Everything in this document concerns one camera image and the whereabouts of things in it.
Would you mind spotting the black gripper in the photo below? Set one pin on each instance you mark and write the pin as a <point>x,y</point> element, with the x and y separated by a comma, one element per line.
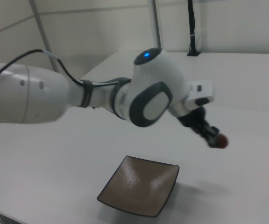
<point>193,117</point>

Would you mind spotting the small round reddish-brown food item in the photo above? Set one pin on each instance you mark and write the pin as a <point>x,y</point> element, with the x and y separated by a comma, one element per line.
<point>222,141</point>

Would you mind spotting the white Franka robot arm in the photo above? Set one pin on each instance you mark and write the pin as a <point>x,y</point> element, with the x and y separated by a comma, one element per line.
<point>78,98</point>

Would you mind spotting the square brown ceramic plate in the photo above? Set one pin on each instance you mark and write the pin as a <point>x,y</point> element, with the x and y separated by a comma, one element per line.
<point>138,186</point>

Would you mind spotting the black pole with base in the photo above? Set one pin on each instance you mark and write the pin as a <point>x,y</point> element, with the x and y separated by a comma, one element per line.
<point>192,28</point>

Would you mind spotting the silver vertical frame post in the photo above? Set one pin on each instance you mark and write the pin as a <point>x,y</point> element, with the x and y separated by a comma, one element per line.
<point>156,23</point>
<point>43,35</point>

